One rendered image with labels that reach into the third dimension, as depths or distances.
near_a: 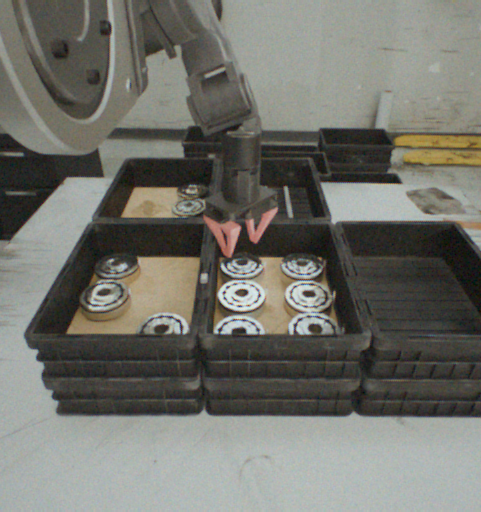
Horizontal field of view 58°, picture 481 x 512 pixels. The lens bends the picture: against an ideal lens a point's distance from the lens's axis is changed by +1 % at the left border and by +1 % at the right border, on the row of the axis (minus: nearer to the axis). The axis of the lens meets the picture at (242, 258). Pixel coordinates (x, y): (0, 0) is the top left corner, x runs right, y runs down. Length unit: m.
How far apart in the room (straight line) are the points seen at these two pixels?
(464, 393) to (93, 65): 0.87
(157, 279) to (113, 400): 0.30
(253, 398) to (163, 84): 3.63
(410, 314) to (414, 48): 3.45
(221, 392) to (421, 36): 3.75
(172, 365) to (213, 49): 0.53
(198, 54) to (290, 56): 3.50
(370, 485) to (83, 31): 0.81
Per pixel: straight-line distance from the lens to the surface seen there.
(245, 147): 0.62
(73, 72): 0.19
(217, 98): 0.60
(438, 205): 1.74
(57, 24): 0.19
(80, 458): 0.93
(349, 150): 2.55
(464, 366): 0.90
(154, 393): 0.88
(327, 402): 0.90
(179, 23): 0.37
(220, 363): 0.80
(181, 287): 1.01
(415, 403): 0.95
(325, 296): 0.94
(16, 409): 1.04
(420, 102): 4.40
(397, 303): 1.02
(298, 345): 0.75
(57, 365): 0.87
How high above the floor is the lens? 1.46
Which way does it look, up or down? 36 degrees down
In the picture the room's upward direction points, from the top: straight up
